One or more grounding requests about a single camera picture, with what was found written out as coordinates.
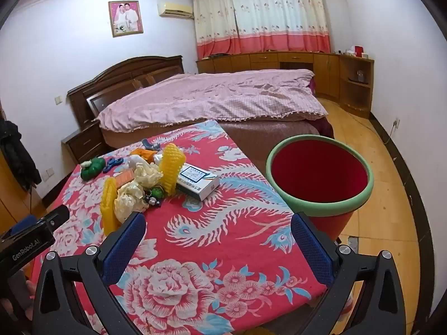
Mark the tall yellow foam net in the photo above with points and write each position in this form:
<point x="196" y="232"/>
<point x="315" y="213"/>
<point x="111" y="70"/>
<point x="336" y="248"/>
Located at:
<point x="171" y="167"/>

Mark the dark wooden nightstand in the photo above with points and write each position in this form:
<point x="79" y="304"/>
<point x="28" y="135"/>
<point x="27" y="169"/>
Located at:
<point x="85" y="143"/>

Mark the dark wooden headboard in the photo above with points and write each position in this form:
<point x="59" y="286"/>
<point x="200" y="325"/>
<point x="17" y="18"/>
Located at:
<point x="115" y="76"/>

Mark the brown bed mattress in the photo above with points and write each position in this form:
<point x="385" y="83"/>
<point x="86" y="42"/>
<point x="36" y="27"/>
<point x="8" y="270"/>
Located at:
<point x="265" y="129"/>

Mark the red floral table cloth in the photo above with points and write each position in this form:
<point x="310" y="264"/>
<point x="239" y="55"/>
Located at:
<point x="227" y="216"/>

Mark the pink quilt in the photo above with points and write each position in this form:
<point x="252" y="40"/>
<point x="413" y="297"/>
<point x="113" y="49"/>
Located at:
<point x="209" y="101"/>

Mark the small green toy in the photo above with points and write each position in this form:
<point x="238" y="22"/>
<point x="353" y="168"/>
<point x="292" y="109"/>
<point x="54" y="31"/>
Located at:
<point x="156" y="193"/>

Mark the red bin with green rim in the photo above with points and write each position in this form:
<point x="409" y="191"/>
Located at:
<point x="314" y="171"/>

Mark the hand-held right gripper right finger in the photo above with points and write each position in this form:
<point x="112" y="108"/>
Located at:
<point x="310" y="251"/>

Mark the white medicine box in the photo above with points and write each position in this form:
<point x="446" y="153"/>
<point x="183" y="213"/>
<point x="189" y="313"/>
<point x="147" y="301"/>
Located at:
<point x="197" y="183"/>

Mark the blue-grey plastic piece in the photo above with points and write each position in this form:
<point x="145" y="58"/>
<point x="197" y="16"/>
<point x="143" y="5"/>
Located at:
<point x="150" y="143"/>

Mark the framed wall photo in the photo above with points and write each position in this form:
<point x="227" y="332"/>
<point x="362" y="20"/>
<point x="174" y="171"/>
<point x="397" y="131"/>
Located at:
<point x="125" y="18"/>

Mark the long wooden cabinet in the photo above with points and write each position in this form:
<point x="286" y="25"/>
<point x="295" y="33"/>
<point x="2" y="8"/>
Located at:
<point x="297" y="61"/>

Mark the white double wall outlet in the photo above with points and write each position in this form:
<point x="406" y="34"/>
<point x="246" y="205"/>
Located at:
<point x="50" y="172"/>

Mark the white crumpled tissue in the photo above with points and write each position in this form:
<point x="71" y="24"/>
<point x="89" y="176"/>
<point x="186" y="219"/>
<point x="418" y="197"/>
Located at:
<point x="136" y="162"/>

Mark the small red box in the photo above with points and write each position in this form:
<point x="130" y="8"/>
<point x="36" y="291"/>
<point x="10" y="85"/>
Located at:
<point x="358" y="50"/>

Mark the dark hanging coat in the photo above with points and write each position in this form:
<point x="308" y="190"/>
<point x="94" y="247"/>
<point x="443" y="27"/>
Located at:
<point x="17" y="153"/>

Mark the orange packet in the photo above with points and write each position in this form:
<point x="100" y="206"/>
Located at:
<point x="141" y="153"/>
<point x="124" y="178"/>

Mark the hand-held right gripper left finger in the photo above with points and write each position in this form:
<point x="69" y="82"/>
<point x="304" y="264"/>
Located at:
<point x="124" y="247"/>

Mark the wooden wardrobe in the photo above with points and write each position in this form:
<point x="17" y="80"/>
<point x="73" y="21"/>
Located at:
<point x="10" y="202"/>

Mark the blue fidget spinner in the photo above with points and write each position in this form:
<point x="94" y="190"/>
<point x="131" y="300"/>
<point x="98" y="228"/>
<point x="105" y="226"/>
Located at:
<point x="112" y="162"/>

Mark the wall air conditioner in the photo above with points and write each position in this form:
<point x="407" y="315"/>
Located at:
<point x="174" y="9"/>

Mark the wooden corner shelf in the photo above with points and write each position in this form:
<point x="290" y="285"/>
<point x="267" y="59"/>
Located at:
<point x="352" y="97"/>

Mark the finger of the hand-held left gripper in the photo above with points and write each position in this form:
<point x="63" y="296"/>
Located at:
<point x="57" y="215"/>

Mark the green clover toy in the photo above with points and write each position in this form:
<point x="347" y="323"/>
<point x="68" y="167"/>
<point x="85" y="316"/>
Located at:
<point x="91" y="169"/>

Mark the cream paper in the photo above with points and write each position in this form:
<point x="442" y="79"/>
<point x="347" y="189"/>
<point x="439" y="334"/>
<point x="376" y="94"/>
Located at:
<point x="148" y="176"/>
<point x="127" y="199"/>

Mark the cream and red curtains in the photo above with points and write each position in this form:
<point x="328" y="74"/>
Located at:
<point x="262" y="14"/>

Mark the glass item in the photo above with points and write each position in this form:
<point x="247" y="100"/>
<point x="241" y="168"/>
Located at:
<point x="360" y="75"/>

